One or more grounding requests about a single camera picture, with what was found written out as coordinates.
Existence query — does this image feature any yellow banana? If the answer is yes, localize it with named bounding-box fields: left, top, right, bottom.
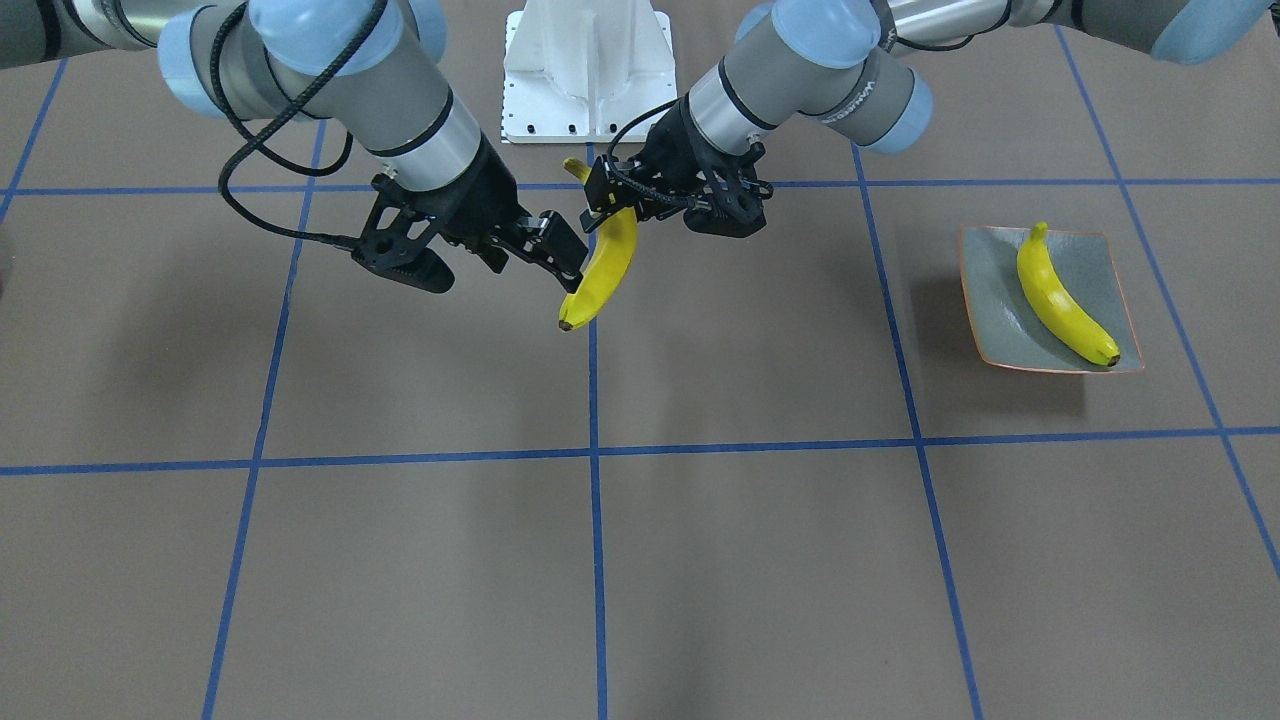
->
left=1016, top=222, right=1121, bottom=368
left=558, top=206, right=637, bottom=331

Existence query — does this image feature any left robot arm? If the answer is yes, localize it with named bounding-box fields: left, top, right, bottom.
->
left=581, top=1, right=1275, bottom=237

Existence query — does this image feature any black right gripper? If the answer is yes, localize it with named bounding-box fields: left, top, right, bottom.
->
left=371, top=136, right=588, bottom=293

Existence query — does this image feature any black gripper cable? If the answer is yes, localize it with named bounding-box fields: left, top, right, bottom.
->
left=207, top=0, right=390, bottom=251

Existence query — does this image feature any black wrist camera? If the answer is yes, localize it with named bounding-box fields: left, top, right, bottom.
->
left=349, top=197, right=454, bottom=293
left=682, top=176, right=774, bottom=238

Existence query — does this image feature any brown paper table mat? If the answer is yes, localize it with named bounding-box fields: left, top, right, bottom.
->
left=1, top=22, right=1279, bottom=719

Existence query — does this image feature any grey square plate orange rim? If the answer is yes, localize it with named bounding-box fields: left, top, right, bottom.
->
left=957, top=225, right=1146, bottom=375

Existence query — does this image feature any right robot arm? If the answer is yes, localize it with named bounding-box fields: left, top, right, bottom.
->
left=3, top=1, right=588, bottom=293

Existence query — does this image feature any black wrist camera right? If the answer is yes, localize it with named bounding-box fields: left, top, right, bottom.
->
left=349, top=197, right=454, bottom=293

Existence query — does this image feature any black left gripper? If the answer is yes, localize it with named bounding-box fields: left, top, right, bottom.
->
left=582, top=96, right=765, bottom=233

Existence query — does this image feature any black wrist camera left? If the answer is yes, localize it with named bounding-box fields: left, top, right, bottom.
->
left=682, top=176, right=774, bottom=238

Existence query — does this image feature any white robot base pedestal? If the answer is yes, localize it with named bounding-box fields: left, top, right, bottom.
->
left=500, top=1, right=678, bottom=143

